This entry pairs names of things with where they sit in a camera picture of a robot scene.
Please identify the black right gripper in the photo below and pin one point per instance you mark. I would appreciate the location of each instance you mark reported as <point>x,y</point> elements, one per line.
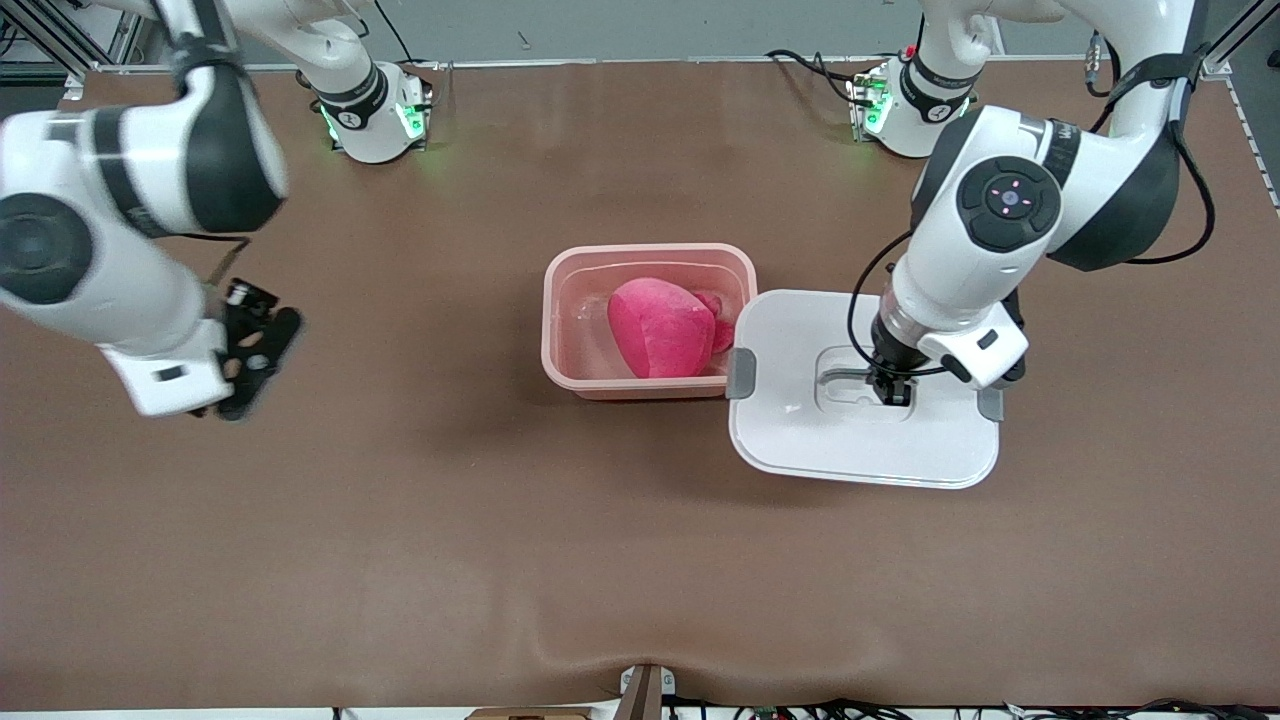
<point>233,317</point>

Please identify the pink plastic storage box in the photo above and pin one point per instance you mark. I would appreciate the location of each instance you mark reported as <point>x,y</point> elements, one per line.
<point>570,340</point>

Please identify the pink plush toy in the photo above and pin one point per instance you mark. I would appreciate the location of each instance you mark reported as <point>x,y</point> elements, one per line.
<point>660,330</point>

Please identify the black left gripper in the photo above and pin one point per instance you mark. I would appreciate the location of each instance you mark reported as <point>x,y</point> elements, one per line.
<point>887,365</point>

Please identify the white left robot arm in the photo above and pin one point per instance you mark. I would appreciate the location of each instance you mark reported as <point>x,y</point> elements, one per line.
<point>970,260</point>

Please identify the perforated metal side rail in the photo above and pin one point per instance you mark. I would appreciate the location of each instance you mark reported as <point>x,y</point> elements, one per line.
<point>1255,140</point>

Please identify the white box lid grey latches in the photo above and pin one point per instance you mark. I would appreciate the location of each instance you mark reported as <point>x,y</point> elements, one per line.
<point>820,440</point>

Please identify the aluminium table edge rail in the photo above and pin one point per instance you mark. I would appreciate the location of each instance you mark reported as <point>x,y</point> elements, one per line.
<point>730,60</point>

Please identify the metal table clamp bracket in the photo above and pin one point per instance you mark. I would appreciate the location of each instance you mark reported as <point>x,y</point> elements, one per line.
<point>640,695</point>

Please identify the aluminium frame profile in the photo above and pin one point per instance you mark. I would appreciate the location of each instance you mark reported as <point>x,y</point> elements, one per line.
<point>110,40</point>
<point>1235,35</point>

